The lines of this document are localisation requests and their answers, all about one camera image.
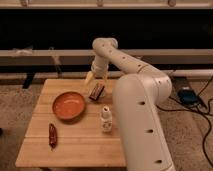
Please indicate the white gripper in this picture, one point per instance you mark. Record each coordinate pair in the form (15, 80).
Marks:
(98, 70)

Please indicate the small white bottle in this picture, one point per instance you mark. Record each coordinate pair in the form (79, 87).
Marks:
(106, 119)

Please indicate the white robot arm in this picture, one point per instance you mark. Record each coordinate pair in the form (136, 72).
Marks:
(135, 97)

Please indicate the brown chocolate bar packet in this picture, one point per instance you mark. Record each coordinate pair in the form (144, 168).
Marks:
(96, 92)

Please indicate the orange bowl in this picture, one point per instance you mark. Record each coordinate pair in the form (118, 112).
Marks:
(68, 105)

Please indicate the wooden table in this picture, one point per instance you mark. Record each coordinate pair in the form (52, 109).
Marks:
(80, 143)

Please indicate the dark red chili pepper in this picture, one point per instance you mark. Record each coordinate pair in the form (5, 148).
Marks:
(52, 136)

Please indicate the black power adapter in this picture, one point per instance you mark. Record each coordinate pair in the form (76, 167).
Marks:
(187, 96)

